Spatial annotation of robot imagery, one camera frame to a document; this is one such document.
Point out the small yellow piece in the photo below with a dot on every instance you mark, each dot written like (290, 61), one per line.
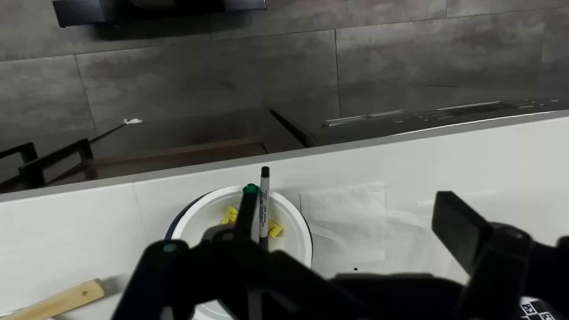
(230, 216)
(274, 230)

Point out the green marker pen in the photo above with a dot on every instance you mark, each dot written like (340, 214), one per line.
(249, 207)

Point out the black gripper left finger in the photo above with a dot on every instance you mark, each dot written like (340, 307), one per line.
(157, 278)

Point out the thin stick with white tip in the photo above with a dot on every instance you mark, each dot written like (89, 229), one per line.
(132, 122)

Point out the black metal frame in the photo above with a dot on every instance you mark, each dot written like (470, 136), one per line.
(54, 161)

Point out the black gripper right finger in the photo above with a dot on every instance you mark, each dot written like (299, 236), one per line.
(495, 261)

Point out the white bowl with blue outside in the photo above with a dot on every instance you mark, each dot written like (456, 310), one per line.
(198, 221)

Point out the wooden spoon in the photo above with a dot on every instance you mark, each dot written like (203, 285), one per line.
(65, 301)

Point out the black marker pen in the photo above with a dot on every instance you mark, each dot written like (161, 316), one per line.
(265, 197)

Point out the dark furniture base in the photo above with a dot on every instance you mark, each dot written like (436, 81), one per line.
(148, 12)

